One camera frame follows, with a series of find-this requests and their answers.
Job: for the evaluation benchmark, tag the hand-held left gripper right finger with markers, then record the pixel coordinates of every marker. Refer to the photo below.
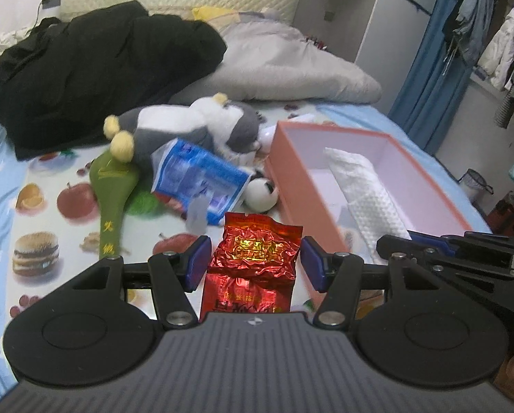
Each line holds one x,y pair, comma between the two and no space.
312,262

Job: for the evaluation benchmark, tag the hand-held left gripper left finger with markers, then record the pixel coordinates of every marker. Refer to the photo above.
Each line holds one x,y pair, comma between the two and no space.
199,262

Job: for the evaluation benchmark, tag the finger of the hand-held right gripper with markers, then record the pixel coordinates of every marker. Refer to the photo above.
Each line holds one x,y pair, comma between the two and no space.
433,243
455,264

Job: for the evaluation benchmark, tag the red foil packet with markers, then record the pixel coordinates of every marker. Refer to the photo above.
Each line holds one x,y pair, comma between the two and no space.
252,258

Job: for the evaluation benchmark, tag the pink cardboard box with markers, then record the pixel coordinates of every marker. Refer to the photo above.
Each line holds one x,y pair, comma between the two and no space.
300,189

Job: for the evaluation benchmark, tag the white towel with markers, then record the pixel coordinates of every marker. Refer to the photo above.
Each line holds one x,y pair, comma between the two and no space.
364,193

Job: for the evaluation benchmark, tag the clear plastic wrapper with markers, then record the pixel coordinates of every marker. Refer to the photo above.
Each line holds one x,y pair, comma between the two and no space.
196,215

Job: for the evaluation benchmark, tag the small trash bin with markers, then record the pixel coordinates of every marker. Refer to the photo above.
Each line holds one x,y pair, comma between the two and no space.
472,185

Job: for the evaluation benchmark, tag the panda plush ball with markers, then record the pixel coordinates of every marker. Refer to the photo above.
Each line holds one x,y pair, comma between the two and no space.
261,193

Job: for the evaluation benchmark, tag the blue plastic packet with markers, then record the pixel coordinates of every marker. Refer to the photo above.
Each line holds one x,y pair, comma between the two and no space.
196,176

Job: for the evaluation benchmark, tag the green bottle-shaped toy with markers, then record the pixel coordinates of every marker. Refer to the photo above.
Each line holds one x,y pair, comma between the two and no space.
110,189

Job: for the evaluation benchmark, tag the grey white plush toy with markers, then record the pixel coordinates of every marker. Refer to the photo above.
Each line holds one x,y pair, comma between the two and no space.
222,116

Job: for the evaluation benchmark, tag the blue curtain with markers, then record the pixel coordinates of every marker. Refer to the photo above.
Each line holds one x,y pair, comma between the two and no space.
429,86

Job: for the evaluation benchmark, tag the food print bed sheet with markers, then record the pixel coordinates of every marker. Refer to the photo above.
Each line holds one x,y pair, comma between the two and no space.
46,206

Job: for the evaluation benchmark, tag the grey pillow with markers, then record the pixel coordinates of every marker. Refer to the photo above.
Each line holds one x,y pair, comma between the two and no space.
283,64

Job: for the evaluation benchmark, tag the hanging white jacket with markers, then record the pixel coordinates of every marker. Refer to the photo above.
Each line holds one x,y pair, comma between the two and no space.
502,47

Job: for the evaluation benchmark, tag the white wardrobe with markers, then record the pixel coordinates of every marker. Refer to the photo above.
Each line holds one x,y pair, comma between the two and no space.
386,30

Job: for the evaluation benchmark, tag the black coat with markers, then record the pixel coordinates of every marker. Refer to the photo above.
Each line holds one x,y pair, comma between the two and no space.
89,73

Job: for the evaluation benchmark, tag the small red trinkets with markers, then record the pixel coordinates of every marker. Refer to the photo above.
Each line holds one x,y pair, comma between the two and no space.
315,43

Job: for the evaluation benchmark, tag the hanging denim garment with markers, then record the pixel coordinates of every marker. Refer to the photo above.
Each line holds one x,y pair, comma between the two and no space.
472,21

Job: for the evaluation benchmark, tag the yellow pillow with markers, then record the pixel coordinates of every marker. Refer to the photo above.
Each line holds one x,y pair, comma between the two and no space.
209,13

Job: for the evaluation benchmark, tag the white patterned cloth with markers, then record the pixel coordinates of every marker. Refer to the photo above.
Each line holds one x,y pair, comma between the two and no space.
7,41

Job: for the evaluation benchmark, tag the black charger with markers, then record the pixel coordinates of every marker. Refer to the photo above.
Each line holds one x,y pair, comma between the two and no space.
51,2

